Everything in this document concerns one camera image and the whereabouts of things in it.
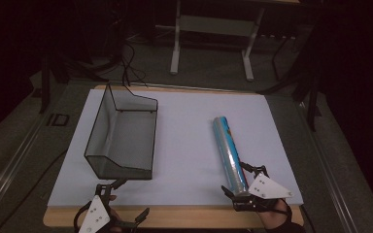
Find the person's right hand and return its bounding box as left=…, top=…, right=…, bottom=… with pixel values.
left=257, top=198, right=293, bottom=231

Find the blue cling film roll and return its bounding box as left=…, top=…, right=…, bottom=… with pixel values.
left=212, top=116, right=251, bottom=197

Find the clear bin with black frame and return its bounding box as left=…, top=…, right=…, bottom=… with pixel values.
left=84, top=83, right=159, bottom=181

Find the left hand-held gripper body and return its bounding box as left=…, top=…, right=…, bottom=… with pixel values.
left=73, top=183, right=140, bottom=233

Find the black cable bundle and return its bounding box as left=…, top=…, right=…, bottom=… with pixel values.
left=118, top=18, right=149, bottom=89

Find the white table mat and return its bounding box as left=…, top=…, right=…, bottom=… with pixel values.
left=47, top=88, right=304, bottom=208

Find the white metal stand frame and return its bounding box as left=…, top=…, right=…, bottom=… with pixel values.
left=169, top=0, right=266, bottom=83

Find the thin black floor cable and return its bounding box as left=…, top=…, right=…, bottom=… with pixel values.
left=0, top=149, right=68, bottom=233

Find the metal floor rail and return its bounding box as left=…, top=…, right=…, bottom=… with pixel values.
left=0, top=113, right=51, bottom=224
left=294, top=100, right=358, bottom=233

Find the person's left hand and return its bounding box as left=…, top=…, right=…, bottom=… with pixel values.
left=105, top=193, right=124, bottom=233

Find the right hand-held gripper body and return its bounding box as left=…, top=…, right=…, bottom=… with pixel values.
left=232, top=173, right=294, bottom=215

